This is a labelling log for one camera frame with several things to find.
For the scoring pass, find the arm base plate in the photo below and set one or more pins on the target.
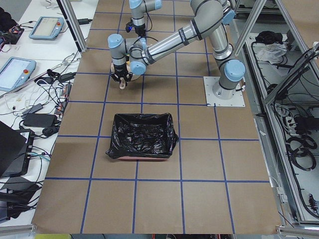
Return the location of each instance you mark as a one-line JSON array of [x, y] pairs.
[[216, 96]]

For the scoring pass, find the black power adapter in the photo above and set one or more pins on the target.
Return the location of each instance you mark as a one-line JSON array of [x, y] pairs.
[[40, 120]]

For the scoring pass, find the upper blue teach pendant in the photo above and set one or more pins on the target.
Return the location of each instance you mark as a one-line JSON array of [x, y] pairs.
[[47, 28]]

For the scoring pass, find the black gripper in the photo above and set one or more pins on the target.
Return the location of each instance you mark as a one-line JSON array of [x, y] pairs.
[[139, 30], [119, 69]]

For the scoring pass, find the white crumpled cloth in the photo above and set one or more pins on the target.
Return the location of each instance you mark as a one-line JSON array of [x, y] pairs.
[[273, 53]]

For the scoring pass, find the lower blue teach pendant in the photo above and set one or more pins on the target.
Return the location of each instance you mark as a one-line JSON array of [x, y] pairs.
[[15, 72]]

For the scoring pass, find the blue teach pendant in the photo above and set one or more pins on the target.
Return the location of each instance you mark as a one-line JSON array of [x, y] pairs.
[[47, 28], [15, 72]]

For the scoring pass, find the black laptop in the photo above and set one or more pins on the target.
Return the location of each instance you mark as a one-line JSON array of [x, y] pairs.
[[15, 150]]

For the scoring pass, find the beige plastic dustpan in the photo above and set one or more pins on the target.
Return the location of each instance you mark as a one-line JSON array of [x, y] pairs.
[[123, 83]]

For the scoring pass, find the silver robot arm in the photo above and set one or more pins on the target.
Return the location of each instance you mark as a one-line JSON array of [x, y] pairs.
[[138, 9], [132, 56]]

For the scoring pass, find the black bag lined bin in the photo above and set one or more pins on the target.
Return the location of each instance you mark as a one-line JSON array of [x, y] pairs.
[[142, 136]]

